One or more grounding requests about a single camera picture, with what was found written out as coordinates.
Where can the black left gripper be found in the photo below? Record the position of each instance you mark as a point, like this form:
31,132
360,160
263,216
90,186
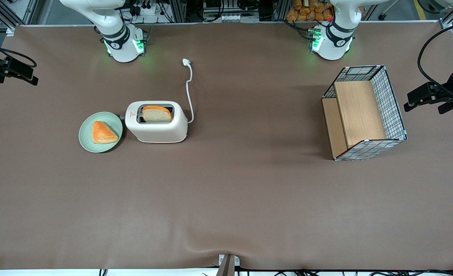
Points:
451,89

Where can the white two-slot toaster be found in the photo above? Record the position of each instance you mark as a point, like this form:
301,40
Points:
157,132

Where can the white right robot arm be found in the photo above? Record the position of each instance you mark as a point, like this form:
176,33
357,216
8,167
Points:
121,50

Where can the pale green round plate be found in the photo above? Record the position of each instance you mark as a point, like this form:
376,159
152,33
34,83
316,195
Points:
85,134

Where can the orange triangular pastry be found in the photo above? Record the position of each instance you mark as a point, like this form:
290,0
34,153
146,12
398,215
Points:
103,133

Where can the white bread slice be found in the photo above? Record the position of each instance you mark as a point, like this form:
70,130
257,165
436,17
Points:
156,115

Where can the white power strip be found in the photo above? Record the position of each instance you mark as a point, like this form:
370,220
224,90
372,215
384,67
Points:
149,8

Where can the bag of orange buns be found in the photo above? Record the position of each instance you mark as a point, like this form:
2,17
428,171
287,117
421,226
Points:
306,9

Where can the grey metal camera bracket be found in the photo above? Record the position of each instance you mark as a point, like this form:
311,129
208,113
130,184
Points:
228,264

